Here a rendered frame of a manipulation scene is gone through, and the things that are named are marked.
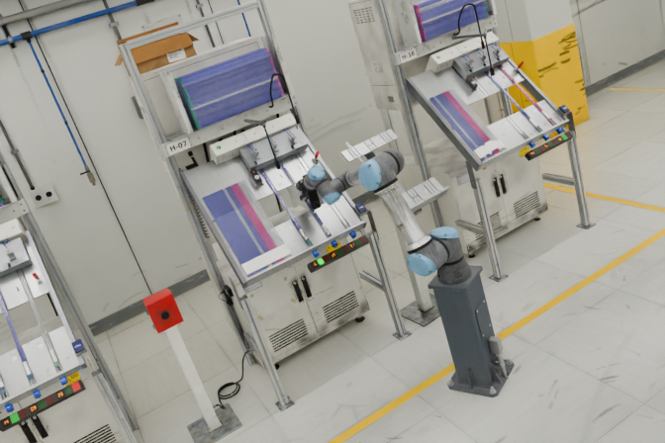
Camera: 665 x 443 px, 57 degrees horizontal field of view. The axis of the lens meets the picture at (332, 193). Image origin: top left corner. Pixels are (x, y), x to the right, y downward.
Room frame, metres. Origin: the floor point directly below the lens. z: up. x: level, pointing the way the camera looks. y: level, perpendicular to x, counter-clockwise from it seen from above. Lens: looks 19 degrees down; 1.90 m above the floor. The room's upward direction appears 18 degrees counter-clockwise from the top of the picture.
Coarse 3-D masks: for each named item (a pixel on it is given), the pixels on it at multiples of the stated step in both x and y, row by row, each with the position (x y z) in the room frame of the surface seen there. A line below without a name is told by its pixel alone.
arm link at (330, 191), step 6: (324, 180) 2.72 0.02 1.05; (336, 180) 2.75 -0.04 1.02; (318, 186) 2.72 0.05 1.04; (324, 186) 2.71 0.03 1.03; (330, 186) 2.71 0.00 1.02; (336, 186) 2.72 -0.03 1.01; (342, 186) 2.74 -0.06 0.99; (318, 192) 2.73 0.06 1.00; (324, 192) 2.70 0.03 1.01; (330, 192) 2.69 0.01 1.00; (336, 192) 2.70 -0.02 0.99; (324, 198) 2.70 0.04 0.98; (330, 198) 2.68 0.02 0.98; (336, 198) 2.68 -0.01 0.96; (330, 204) 2.69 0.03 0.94
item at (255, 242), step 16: (224, 192) 3.02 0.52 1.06; (240, 192) 3.02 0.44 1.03; (208, 208) 2.94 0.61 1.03; (224, 208) 2.95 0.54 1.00; (240, 208) 2.95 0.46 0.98; (256, 208) 2.95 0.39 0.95; (224, 224) 2.87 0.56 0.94; (240, 224) 2.87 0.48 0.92; (256, 224) 2.87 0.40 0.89; (272, 224) 2.87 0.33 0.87; (240, 240) 2.80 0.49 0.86; (256, 240) 2.80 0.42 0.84; (272, 240) 2.80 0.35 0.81; (240, 256) 2.74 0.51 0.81; (256, 256) 2.74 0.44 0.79; (272, 256) 2.74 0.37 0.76; (288, 256) 2.74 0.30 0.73; (256, 272) 2.67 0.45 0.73
